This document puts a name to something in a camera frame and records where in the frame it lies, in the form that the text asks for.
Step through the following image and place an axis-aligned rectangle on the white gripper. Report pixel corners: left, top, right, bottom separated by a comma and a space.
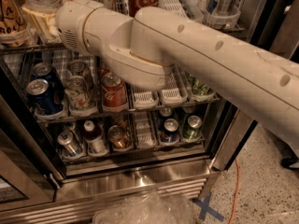
21, 0, 104, 55

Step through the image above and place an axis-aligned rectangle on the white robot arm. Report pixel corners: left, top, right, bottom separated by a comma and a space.
41, 0, 299, 150

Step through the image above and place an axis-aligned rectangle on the LaCroix can top shelf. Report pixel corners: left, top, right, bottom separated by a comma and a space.
0, 0, 30, 48

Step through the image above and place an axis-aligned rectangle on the stainless steel fridge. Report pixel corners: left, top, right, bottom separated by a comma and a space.
0, 45, 257, 224

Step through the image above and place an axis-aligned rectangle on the dark bottle white cap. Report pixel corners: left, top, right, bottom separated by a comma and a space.
83, 120, 107, 155

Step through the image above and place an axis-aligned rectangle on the silver can bottom shelf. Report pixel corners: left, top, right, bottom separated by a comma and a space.
57, 131, 82, 157

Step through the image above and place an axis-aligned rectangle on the gold can bottom shelf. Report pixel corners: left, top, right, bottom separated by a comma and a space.
107, 125, 130, 149

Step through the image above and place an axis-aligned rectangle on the fridge door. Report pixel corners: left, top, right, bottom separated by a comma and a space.
0, 62, 65, 212

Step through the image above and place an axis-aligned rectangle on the green can bottom shelf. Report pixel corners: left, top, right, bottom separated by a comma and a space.
182, 115, 202, 140

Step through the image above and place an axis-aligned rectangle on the white diet soda can rear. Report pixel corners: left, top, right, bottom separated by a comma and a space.
67, 60, 94, 89

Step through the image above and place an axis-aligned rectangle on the white diet soda can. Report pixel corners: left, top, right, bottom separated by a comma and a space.
64, 76, 94, 111
67, 60, 94, 89

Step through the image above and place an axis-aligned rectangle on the red Coke can rear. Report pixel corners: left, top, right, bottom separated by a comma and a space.
99, 65, 110, 77

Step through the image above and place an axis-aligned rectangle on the red coke can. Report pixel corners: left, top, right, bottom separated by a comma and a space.
102, 73, 128, 109
99, 65, 110, 77

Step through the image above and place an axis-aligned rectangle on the blue can front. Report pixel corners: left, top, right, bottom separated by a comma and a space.
26, 78, 63, 115

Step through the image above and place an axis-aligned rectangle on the white diet soda can front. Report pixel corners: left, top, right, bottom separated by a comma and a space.
64, 76, 94, 111

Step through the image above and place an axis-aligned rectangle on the red Coke can front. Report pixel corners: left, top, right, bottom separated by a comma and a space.
102, 73, 128, 109

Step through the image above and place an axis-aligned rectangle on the green can front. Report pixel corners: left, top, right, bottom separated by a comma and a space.
186, 74, 214, 96

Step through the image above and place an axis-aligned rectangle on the blue Pepsi can bottom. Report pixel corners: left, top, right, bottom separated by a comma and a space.
160, 119, 178, 143

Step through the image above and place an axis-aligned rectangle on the clear plastic bag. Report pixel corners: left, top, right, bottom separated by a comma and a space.
93, 192, 195, 224

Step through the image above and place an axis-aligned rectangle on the blue tape cross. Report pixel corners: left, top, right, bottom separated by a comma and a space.
192, 192, 224, 222

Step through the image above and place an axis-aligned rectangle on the orange cable on floor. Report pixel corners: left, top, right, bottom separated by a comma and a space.
227, 157, 241, 224

